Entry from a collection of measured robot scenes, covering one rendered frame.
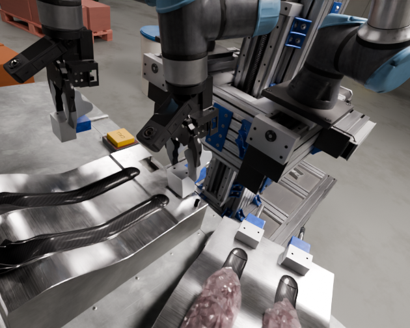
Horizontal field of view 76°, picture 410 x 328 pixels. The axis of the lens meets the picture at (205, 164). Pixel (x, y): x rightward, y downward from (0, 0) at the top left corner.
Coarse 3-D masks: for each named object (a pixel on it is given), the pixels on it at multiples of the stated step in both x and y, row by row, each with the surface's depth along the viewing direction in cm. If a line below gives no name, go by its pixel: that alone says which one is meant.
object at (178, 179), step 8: (176, 168) 57; (184, 168) 57; (168, 176) 58; (176, 176) 55; (184, 176) 55; (200, 176) 59; (176, 184) 56; (184, 184) 55; (192, 184) 57; (176, 192) 58; (184, 192) 57
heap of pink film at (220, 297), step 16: (224, 272) 47; (208, 288) 42; (224, 288) 42; (208, 304) 38; (224, 304) 39; (240, 304) 42; (288, 304) 47; (192, 320) 37; (208, 320) 37; (224, 320) 38; (272, 320) 40; (288, 320) 41
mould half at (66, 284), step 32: (96, 160) 62; (128, 160) 64; (32, 192) 48; (128, 192) 57; (160, 192) 58; (0, 224) 40; (32, 224) 42; (64, 224) 45; (96, 224) 49; (160, 224) 52; (192, 224) 58; (64, 256) 40; (96, 256) 43; (128, 256) 46; (160, 256) 56; (0, 288) 34; (32, 288) 34; (64, 288) 37; (96, 288) 44; (0, 320) 37; (32, 320) 36; (64, 320) 42
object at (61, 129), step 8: (56, 112) 62; (64, 112) 63; (56, 120) 59; (64, 120) 60; (80, 120) 63; (88, 120) 64; (96, 120) 68; (56, 128) 61; (64, 128) 60; (72, 128) 62; (80, 128) 64; (88, 128) 65; (56, 136) 63; (64, 136) 62; (72, 136) 63
